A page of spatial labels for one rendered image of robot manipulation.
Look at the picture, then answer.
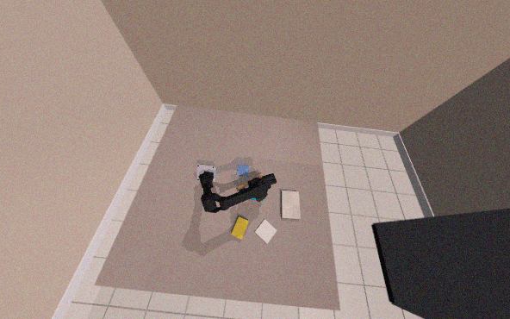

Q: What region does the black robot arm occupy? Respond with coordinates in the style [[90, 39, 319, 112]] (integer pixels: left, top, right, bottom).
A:
[[198, 171, 277, 213]]

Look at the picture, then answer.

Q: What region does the curved wooden bar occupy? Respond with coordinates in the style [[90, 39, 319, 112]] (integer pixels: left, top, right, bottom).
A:
[[237, 173, 263, 190]]

